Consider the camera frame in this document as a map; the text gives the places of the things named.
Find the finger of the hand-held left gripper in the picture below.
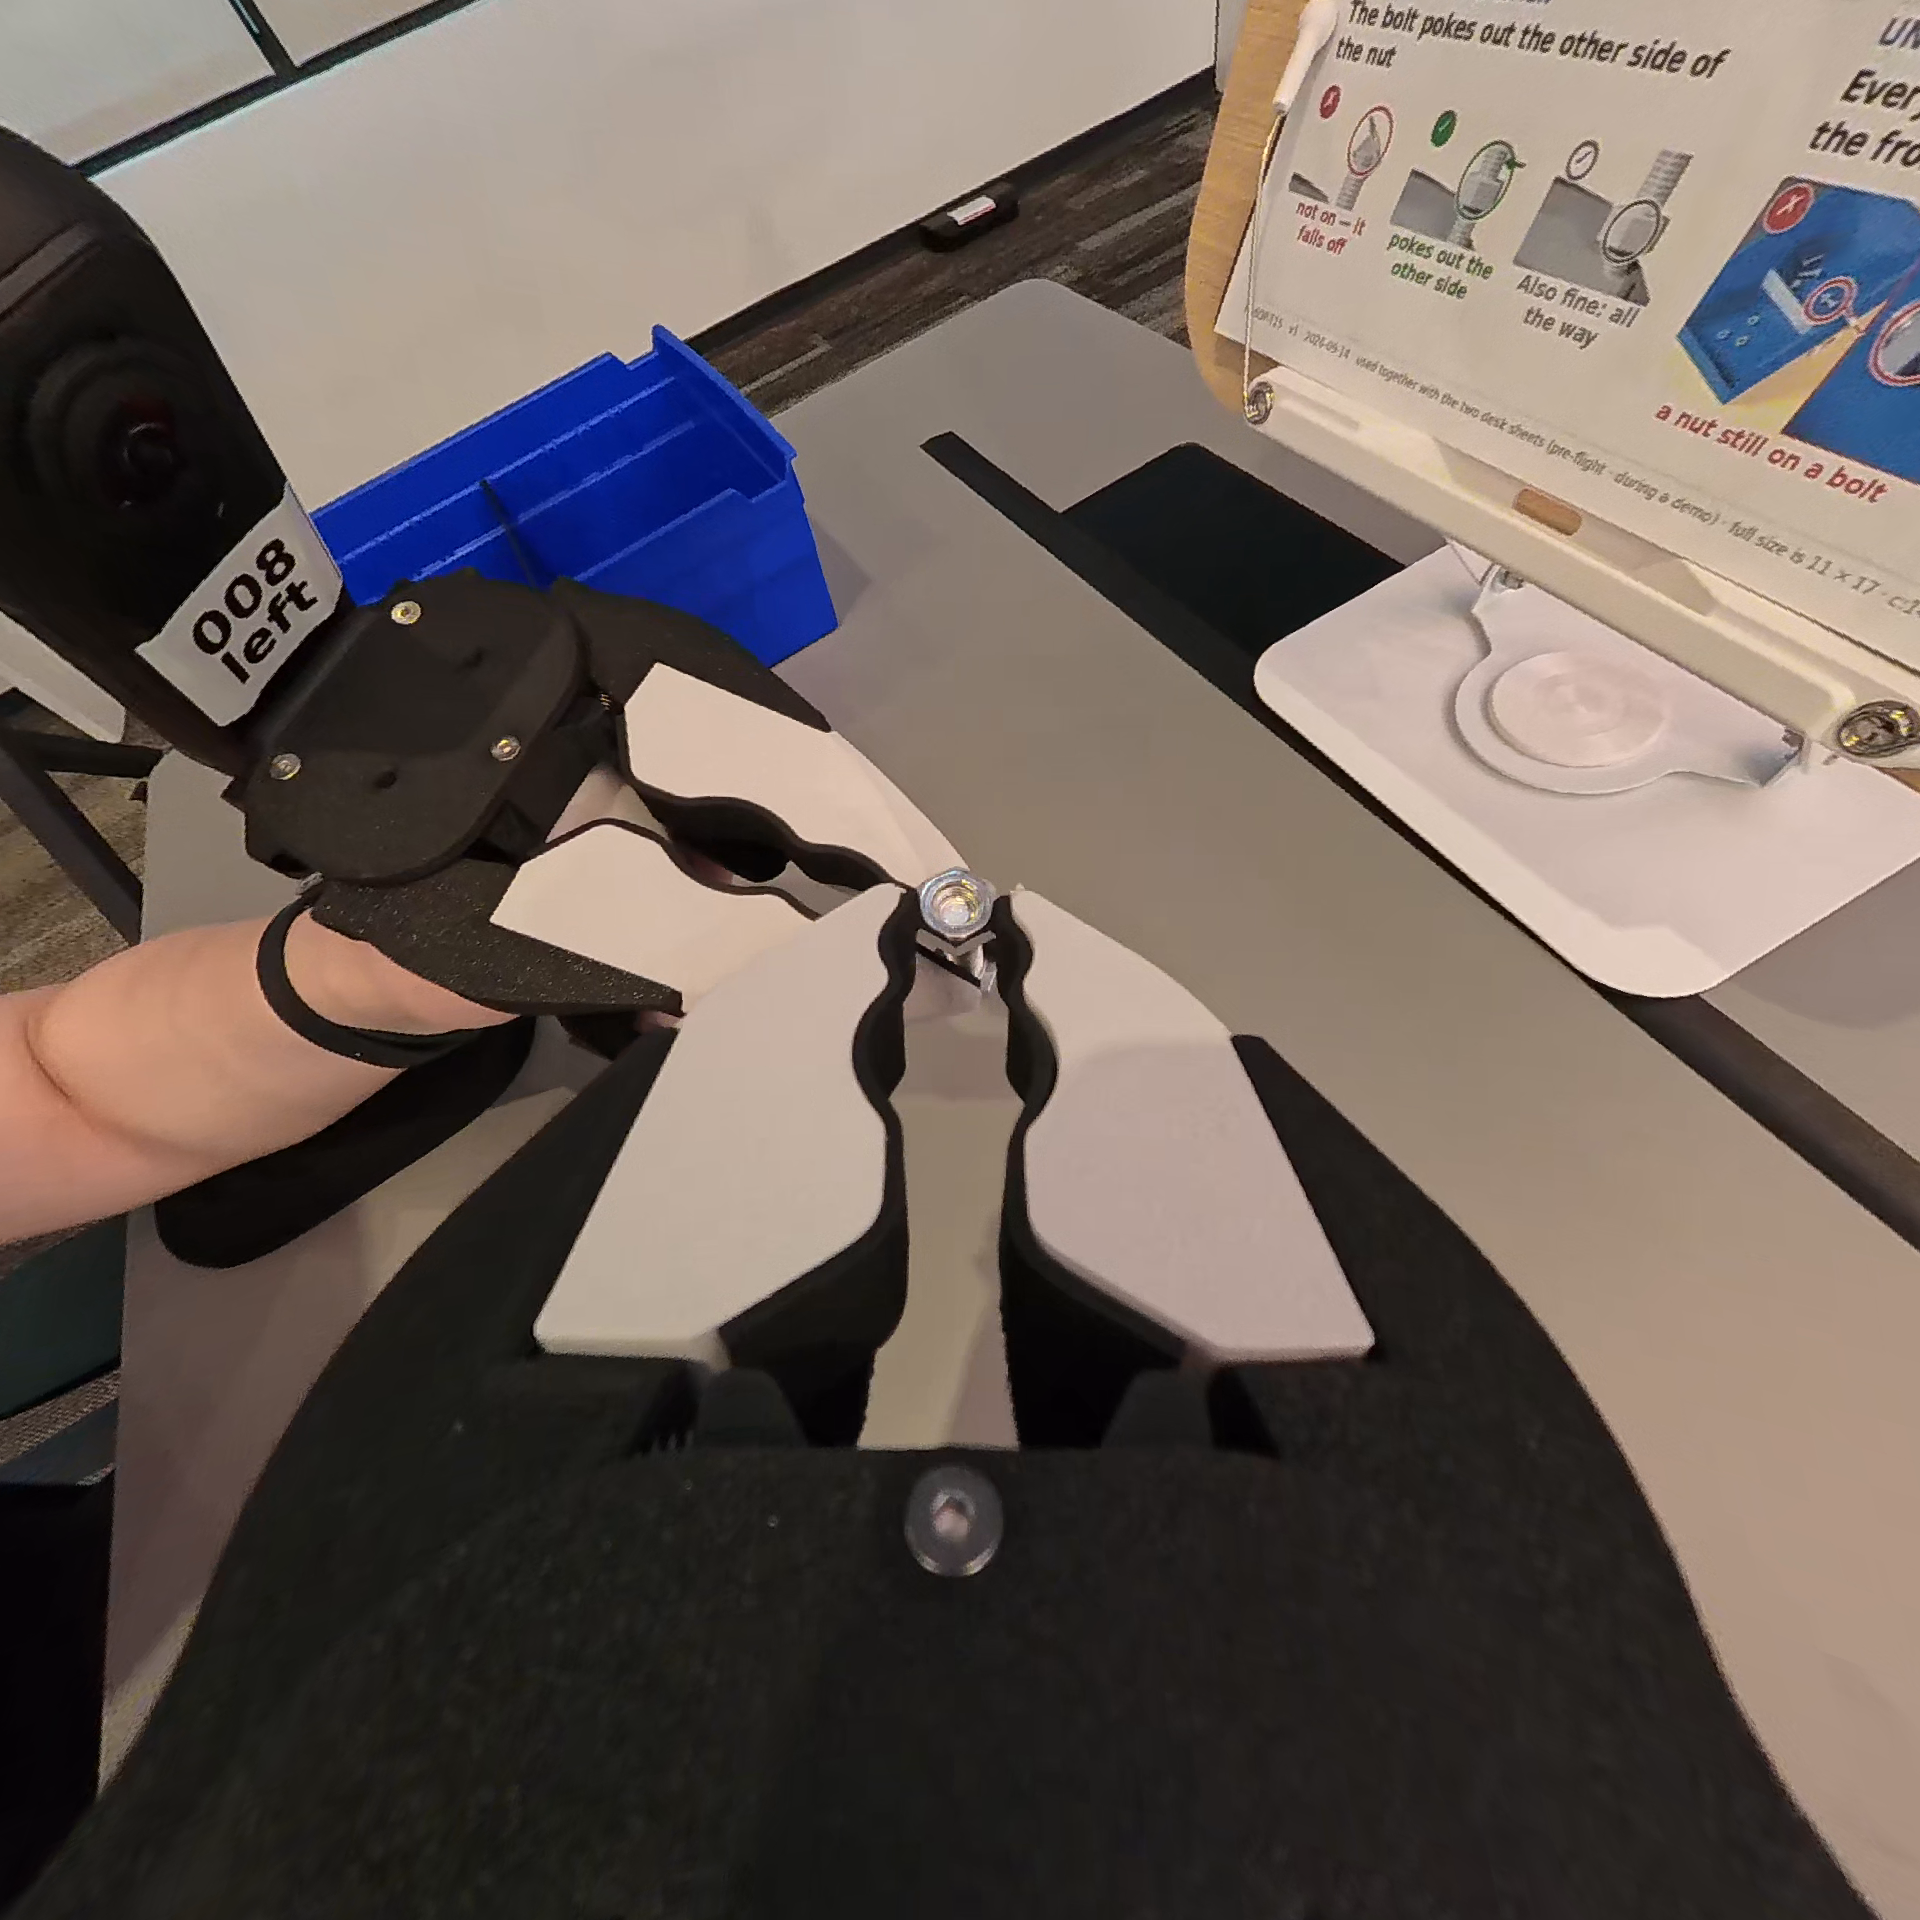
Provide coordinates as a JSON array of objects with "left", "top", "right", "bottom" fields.
[
  {"left": 490, "top": 822, "right": 887, "bottom": 1030},
  {"left": 617, "top": 663, "right": 938, "bottom": 903}
]

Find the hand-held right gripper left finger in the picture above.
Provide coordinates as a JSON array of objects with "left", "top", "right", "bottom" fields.
[{"left": 532, "top": 883, "right": 913, "bottom": 1374}]

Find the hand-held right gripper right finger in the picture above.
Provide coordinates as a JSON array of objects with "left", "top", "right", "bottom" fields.
[{"left": 996, "top": 885, "right": 1375, "bottom": 1374}]

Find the silver hex bolt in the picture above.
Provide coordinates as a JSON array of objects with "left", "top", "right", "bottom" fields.
[{"left": 919, "top": 866, "right": 1004, "bottom": 961}]

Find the blue divided plastic bin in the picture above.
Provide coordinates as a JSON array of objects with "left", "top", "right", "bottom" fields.
[{"left": 307, "top": 327, "right": 840, "bottom": 675}]

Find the person's left forearm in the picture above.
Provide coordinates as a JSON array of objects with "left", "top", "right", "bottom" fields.
[{"left": 0, "top": 929, "right": 392, "bottom": 1247}]

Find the person's left hand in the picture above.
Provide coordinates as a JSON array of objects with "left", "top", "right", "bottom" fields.
[{"left": 277, "top": 900, "right": 528, "bottom": 1051}]

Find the black wrist rest pad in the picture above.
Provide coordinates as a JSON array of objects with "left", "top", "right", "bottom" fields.
[{"left": 153, "top": 1027, "right": 580, "bottom": 1269}]

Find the black box with red label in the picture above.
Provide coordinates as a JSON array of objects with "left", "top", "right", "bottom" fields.
[{"left": 919, "top": 181, "right": 1025, "bottom": 256}]

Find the dark teal office chair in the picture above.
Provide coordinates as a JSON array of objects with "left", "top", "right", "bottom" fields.
[{"left": 0, "top": 1237, "right": 124, "bottom": 1486}]

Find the wooden document stand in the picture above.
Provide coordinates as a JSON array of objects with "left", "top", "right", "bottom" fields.
[{"left": 1184, "top": 0, "right": 1920, "bottom": 790}]

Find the printed instruction poster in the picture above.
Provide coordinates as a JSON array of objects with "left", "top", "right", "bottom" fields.
[{"left": 1240, "top": 0, "right": 1920, "bottom": 676}]

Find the black metal table frame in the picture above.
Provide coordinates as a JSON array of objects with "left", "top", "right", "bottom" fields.
[{"left": 0, "top": 690, "right": 158, "bottom": 948}]

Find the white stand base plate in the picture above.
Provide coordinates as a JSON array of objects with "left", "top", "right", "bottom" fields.
[{"left": 1251, "top": 543, "right": 1920, "bottom": 995}]

